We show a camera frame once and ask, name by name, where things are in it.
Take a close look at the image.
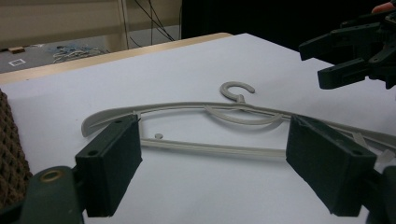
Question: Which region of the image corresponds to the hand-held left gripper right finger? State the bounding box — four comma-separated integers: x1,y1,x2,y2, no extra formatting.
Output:
285,115,377,217

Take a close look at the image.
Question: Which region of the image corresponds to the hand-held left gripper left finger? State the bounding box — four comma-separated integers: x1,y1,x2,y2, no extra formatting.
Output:
74,114,144,218

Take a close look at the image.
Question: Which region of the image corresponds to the brown wicker basket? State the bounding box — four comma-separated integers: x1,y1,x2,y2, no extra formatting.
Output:
0,88,34,210

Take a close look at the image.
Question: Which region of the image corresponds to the grey plastic clothes hanger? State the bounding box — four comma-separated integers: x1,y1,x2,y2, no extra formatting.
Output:
81,81,396,166

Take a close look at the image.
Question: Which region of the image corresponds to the dark curtain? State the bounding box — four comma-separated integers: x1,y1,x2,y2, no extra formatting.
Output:
181,0,396,53

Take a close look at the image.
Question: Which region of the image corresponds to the white table cover sheet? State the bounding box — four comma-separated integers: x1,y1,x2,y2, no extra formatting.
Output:
0,33,396,224

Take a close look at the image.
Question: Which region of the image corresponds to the white tangled pile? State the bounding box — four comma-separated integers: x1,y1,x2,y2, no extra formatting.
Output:
50,44,106,64

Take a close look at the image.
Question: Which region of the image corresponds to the beige wooden shelf unit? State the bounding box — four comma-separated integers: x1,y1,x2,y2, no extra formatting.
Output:
0,0,183,54

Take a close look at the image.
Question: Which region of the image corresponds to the black cable bundle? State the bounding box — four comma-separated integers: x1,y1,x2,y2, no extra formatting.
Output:
120,0,177,49

